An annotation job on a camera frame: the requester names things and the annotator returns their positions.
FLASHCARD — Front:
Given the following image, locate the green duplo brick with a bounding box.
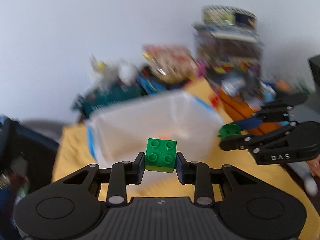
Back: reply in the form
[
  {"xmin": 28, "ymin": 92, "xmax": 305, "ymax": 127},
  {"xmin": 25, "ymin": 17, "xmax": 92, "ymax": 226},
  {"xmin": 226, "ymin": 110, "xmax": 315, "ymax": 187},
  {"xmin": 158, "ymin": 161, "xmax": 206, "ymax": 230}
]
[{"xmin": 145, "ymin": 138, "xmax": 177, "ymax": 173}]

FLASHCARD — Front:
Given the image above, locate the green arch block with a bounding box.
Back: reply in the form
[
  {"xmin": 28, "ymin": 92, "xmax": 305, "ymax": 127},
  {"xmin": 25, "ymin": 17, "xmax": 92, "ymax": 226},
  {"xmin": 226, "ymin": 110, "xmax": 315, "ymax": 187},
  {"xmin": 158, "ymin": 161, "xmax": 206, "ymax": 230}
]
[{"xmin": 218, "ymin": 124, "xmax": 241, "ymax": 140}]

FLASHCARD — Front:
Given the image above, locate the person right hand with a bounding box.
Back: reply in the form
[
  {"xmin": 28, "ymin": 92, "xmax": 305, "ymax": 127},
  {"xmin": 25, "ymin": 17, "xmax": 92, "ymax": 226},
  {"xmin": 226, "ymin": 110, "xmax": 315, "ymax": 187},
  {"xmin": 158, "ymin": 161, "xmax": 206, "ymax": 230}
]
[{"xmin": 306, "ymin": 155, "xmax": 320, "ymax": 178}]

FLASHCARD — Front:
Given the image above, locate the orange cardboard box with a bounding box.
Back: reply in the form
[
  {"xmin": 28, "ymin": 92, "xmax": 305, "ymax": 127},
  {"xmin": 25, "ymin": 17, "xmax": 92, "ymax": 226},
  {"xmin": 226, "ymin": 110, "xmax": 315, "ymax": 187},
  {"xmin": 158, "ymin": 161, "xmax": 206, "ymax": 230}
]
[{"xmin": 209, "ymin": 88, "xmax": 281, "ymax": 135}]

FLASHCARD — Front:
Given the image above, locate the white plastic storage bin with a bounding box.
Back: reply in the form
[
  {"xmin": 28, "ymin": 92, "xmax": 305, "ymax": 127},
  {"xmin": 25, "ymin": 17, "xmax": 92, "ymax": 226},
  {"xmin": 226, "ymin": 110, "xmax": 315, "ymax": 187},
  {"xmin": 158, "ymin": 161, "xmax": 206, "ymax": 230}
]
[{"xmin": 85, "ymin": 90, "xmax": 223, "ymax": 168}]

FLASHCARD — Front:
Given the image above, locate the yellow quilted blanket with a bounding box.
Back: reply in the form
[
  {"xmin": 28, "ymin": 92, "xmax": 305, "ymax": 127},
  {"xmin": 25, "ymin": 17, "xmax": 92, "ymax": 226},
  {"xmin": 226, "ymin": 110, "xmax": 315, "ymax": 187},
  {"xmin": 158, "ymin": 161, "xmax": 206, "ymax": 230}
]
[{"xmin": 51, "ymin": 78, "xmax": 320, "ymax": 240}]

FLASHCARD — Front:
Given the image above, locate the dark green box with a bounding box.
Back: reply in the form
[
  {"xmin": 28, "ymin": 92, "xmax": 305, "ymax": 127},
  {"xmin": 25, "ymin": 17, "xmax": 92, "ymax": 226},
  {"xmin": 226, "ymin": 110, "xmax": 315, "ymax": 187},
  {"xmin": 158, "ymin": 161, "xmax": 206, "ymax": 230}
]
[{"xmin": 71, "ymin": 83, "xmax": 144, "ymax": 119}]

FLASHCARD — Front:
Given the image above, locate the dark blue bag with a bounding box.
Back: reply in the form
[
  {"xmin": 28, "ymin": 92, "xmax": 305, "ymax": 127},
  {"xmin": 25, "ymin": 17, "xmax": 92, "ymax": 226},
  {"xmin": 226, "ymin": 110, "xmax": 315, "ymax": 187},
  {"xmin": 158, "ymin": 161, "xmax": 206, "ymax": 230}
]
[{"xmin": 1, "ymin": 116, "xmax": 63, "ymax": 239}]

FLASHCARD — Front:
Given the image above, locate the white plastic bag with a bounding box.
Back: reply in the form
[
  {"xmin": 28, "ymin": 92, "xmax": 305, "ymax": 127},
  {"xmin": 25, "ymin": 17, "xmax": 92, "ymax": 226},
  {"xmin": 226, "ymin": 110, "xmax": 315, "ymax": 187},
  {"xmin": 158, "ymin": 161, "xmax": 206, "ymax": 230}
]
[{"xmin": 89, "ymin": 55, "xmax": 138, "ymax": 90}]

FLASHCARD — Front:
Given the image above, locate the round decorated tin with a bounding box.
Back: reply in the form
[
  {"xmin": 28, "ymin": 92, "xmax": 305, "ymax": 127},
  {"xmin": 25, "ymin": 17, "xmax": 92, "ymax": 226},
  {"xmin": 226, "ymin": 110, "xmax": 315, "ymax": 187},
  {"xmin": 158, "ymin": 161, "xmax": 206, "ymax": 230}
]
[{"xmin": 202, "ymin": 5, "xmax": 257, "ymax": 29}]

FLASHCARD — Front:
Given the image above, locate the bag of wooden pieces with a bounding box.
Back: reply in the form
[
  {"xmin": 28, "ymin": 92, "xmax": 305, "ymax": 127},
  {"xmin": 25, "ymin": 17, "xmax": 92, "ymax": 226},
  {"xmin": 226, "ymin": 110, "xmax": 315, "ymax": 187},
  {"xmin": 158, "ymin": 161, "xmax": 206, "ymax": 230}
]
[{"xmin": 143, "ymin": 44, "xmax": 199, "ymax": 85}]

